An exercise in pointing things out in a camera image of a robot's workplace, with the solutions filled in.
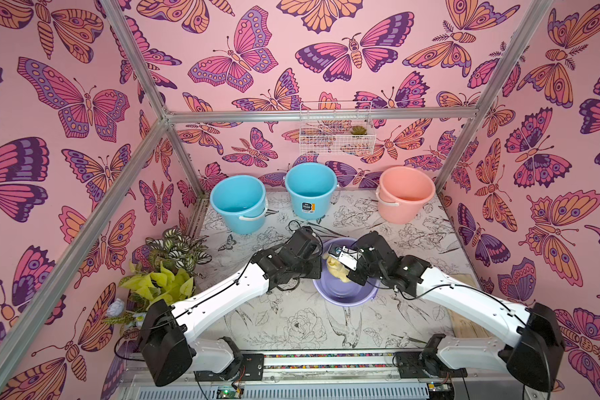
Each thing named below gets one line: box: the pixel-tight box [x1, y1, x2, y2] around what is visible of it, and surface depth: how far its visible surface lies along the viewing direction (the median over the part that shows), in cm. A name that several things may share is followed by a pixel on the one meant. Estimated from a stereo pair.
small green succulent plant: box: [350, 125, 368, 135], surface depth 94 cm
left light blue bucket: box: [210, 174, 269, 235], surface depth 102 cm
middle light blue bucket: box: [285, 161, 339, 221], surface depth 105 cm
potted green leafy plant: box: [103, 226, 213, 324], surface depth 76 cm
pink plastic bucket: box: [375, 165, 436, 225], surface depth 105 cm
